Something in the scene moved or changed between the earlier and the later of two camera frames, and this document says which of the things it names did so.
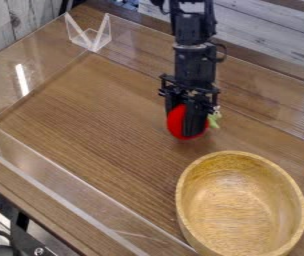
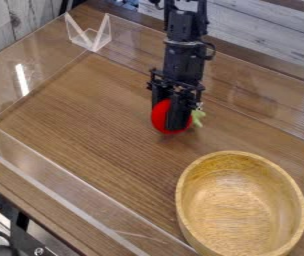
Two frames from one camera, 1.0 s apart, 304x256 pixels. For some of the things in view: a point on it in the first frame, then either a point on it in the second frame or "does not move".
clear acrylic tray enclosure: [76, 151] does not move
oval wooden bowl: [240, 206] does not move
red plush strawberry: [176, 122] to [159, 118]
